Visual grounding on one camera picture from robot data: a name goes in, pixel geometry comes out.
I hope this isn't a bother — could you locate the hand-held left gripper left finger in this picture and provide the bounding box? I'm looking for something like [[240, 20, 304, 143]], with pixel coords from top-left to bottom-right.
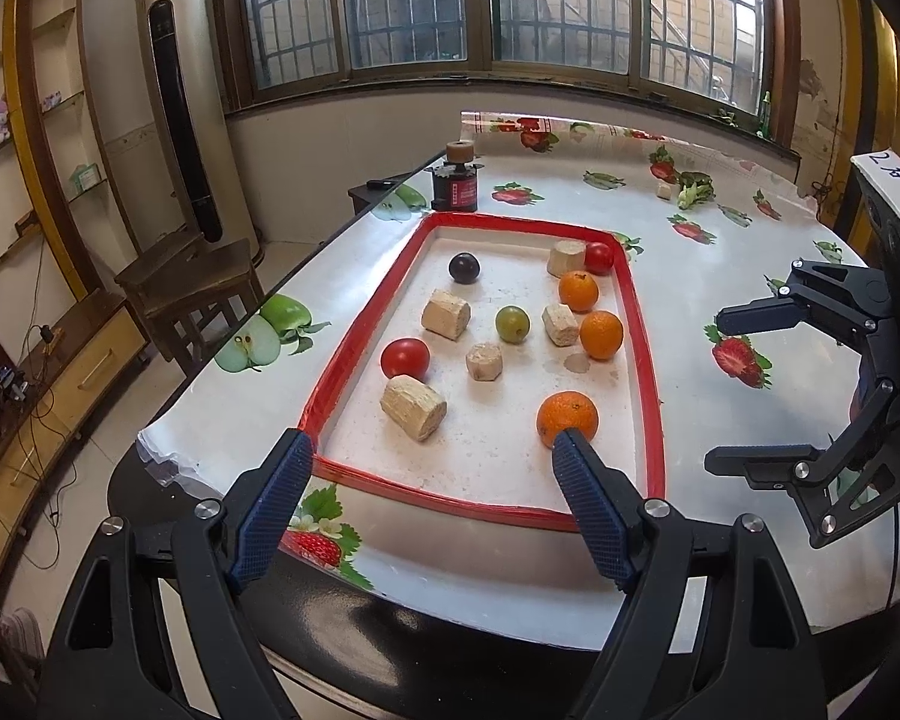
[[36, 427, 316, 720]]

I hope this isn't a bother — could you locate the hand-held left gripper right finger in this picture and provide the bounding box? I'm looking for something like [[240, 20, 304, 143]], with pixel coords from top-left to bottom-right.
[[552, 427, 830, 720]]

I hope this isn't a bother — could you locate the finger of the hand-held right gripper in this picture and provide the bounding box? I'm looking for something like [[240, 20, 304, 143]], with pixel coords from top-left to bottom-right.
[[705, 375, 900, 550], [715, 259, 900, 350]]

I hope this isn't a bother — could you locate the orange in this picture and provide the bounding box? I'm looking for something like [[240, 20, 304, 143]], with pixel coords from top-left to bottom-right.
[[536, 391, 599, 451], [579, 310, 625, 361], [558, 271, 599, 313]]

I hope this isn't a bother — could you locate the red rimmed white tray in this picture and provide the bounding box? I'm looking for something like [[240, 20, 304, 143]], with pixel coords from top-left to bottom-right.
[[298, 211, 667, 533]]

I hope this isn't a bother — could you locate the beige sugarcane chunk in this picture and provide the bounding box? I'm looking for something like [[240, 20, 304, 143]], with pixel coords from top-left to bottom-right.
[[466, 342, 506, 383], [380, 375, 448, 442], [542, 304, 579, 347], [547, 239, 587, 278], [421, 289, 471, 339]]

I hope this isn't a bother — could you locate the small green fruit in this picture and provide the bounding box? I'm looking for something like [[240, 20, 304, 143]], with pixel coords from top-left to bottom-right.
[[495, 305, 530, 343]]

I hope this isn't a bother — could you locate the green leafy vegetable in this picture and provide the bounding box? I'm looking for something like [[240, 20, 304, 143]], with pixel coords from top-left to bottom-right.
[[677, 172, 716, 209]]

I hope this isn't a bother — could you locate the yellow low cabinet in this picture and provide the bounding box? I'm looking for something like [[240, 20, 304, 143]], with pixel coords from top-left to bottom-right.
[[0, 289, 151, 601]]

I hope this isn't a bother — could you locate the dark wooden stool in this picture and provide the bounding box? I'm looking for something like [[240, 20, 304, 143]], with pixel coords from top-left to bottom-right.
[[114, 229, 265, 380]]

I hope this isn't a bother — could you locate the pink striped cloth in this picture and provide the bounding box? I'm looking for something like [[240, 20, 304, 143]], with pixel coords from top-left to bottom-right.
[[0, 607, 46, 698]]

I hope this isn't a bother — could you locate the dark side table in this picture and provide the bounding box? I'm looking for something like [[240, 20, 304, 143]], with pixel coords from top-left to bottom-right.
[[347, 172, 436, 222]]

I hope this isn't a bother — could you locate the black motor with red label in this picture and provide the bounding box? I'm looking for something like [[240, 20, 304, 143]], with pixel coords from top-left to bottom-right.
[[427, 141, 482, 212]]

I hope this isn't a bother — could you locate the beige tower air conditioner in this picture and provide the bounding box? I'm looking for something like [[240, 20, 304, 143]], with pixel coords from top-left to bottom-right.
[[135, 0, 260, 245]]

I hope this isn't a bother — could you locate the barred window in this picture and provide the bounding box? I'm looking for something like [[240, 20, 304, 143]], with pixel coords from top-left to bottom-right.
[[210, 0, 803, 113]]

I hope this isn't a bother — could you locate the hanging black cable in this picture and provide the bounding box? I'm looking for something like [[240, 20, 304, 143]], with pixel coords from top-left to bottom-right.
[[810, 176, 845, 226]]

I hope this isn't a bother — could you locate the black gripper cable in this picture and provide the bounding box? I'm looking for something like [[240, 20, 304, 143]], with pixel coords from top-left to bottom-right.
[[883, 499, 900, 612]]

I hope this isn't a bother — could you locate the wall shelf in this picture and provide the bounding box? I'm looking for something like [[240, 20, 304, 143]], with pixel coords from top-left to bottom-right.
[[0, 7, 113, 293]]

